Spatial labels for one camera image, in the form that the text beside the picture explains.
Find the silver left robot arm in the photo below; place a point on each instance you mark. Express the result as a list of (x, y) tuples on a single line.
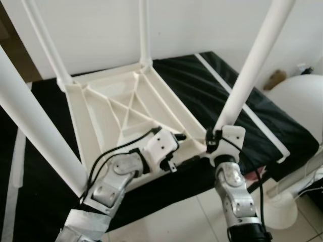
[(111, 189)]

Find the pink item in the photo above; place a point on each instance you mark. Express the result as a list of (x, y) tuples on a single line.
[(252, 176)]

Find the brown plush object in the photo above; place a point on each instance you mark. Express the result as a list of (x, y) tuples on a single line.
[(276, 79)]

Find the white standing fan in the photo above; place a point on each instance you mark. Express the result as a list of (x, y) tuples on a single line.
[(303, 101)]

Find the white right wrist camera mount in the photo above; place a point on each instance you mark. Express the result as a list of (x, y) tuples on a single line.
[(231, 137)]

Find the wall socket with black plug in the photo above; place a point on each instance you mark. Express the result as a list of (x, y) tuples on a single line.
[(305, 68)]

